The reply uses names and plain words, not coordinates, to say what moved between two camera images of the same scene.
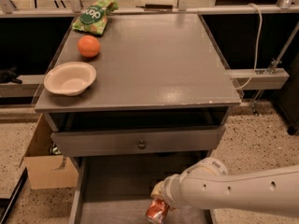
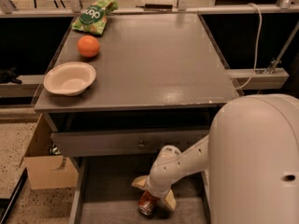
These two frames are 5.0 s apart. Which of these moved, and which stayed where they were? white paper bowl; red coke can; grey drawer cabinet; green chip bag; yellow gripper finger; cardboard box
Moved: yellow gripper finger; red coke can
Stayed: grey drawer cabinet; green chip bag; white paper bowl; cardboard box
